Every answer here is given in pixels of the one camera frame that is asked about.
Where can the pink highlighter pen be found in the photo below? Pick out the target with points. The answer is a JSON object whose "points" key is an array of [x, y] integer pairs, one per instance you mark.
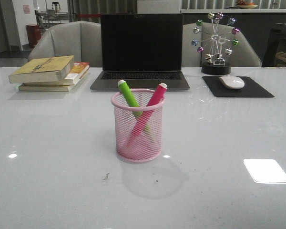
{"points": [[156, 97]]}

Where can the green highlighter pen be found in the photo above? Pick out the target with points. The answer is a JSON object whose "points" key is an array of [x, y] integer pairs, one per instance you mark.
{"points": [[131, 101]]}

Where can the pink mesh pen holder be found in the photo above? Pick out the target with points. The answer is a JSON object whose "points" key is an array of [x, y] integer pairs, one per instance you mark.
{"points": [[142, 149]]}

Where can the grey open laptop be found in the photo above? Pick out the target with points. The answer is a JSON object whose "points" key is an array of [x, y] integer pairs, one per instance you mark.
{"points": [[142, 49]]}

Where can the orange white middle book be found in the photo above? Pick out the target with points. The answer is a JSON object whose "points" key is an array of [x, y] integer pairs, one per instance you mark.
{"points": [[75, 75]]}

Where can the ferris wheel desk ornament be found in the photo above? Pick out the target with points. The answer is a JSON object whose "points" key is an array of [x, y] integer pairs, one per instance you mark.
{"points": [[214, 63]]}

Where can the grey armchair right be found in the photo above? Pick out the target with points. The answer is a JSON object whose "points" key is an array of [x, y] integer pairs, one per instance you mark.
{"points": [[243, 54]]}

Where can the grey armchair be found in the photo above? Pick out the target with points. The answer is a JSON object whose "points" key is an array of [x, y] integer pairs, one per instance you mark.
{"points": [[81, 39], [243, 54]]}

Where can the white computer mouse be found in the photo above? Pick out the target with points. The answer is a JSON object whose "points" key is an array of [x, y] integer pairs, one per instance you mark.
{"points": [[232, 82]]}

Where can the grey armchair left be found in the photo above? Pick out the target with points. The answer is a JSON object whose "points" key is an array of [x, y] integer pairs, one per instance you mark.
{"points": [[81, 39]]}

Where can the yellow top book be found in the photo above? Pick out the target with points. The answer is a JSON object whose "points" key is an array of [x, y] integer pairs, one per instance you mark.
{"points": [[43, 70]]}

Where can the pale bottom book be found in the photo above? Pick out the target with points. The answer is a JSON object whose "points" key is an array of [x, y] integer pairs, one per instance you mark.
{"points": [[53, 88]]}

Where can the red trash bin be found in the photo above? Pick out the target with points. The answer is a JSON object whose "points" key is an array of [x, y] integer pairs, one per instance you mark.
{"points": [[34, 34]]}

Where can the fruit plate on counter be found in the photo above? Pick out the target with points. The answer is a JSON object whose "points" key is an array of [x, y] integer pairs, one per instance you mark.
{"points": [[243, 4]]}

